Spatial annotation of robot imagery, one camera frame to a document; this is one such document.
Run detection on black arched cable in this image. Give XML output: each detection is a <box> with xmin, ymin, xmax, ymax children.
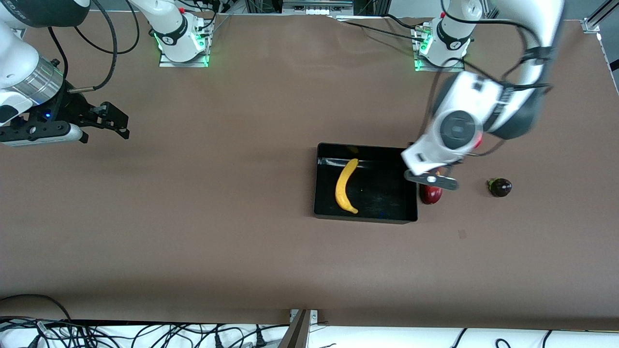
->
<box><xmin>0</xmin><ymin>294</ymin><xmax>73</xmax><ymax>322</ymax></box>

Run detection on tangled black cables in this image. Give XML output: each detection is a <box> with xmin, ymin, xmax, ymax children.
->
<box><xmin>0</xmin><ymin>317</ymin><xmax>291</xmax><ymax>348</ymax></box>

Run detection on brown table cover sheet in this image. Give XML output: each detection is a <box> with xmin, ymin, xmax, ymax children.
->
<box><xmin>0</xmin><ymin>10</ymin><xmax>619</xmax><ymax>332</ymax></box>

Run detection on black rectangular plastic tray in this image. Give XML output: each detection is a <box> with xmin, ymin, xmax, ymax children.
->
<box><xmin>313</xmin><ymin>142</ymin><xmax>418</xmax><ymax>224</ymax></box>

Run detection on red orange mango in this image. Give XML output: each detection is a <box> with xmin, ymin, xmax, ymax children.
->
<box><xmin>420</xmin><ymin>170</ymin><xmax>443</xmax><ymax>205</ymax></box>

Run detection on yellow banana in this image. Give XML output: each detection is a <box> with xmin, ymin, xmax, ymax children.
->
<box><xmin>335</xmin><ymin>158</ymin><xmax>360</xmax><ymax>214</ymax></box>

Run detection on aluminium table frame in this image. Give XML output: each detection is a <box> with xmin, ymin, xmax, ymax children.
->
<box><xmin>583</xmin><ymin>0</ymin><xmax>619</xmax><ymax>95</ymax></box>

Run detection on dark purple eggplant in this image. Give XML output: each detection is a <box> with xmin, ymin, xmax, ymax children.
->
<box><xmin>487</xmin><ymin>177</ymin><xmax>513</xmax><ymax>198</ymax></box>

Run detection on black cable on table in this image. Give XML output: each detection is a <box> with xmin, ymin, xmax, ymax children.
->
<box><xmin>339</xmin><ymin>14</ymin><xmax>426</xmax><ymax>42</ymax></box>

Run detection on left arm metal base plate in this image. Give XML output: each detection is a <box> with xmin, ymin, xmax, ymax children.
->
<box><xmin>413</xmin><ymin>24</ymin><xmax>466</xmax><ymax>73</ymax></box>

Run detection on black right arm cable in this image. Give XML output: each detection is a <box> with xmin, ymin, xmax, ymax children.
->
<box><xmin>68</xmin><ymin>0</ymin><xmax>119</xmax><ymax>93</ymax></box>

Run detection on aluminium bracket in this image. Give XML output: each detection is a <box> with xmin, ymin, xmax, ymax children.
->
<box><xmin>278</xmin><ymin>308</ymin><xmax>320</xmax><ymax>348</ymax></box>

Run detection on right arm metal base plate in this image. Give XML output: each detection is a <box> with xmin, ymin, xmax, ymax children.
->
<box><xmin>159</xmin><ymin>19</ymin><xmax>209</xmax><ymax>67</ymax></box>

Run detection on thin black looped cable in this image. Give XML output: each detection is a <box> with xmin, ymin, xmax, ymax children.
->
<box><xmin>75</xmin><ymin>0</ymin><xmax>141</xmax><ymax>55</ymax></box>

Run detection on white power strip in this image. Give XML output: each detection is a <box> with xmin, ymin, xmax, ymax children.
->
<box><xmin>282</xmin><ymin>0</ymin><xmax>354</xmax><ymax>16</ymax></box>

